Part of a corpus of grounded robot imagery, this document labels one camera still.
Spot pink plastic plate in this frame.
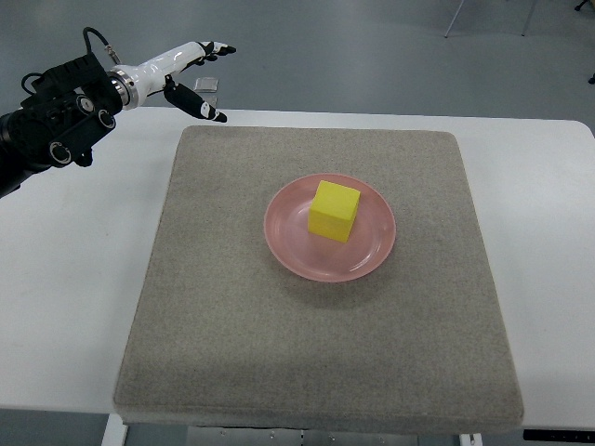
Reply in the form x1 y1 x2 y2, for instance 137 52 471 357
263 173 396 282

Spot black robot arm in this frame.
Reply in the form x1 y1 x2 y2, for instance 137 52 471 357
1 27 126 197

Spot clear floor socket cover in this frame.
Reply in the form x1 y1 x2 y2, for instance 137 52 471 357
192 77 218 108

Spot grey felt mat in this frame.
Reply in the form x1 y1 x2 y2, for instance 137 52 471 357
113 126 523 434

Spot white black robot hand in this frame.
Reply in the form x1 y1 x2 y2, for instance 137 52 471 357
107 41 236 123

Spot white table leg frame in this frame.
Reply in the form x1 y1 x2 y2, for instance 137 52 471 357
100 413 483 446

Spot metal chair legs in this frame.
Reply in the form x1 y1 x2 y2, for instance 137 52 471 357
442 1 540 39

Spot yellow foam block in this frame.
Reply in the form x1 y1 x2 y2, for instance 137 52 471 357
308 180 361 243

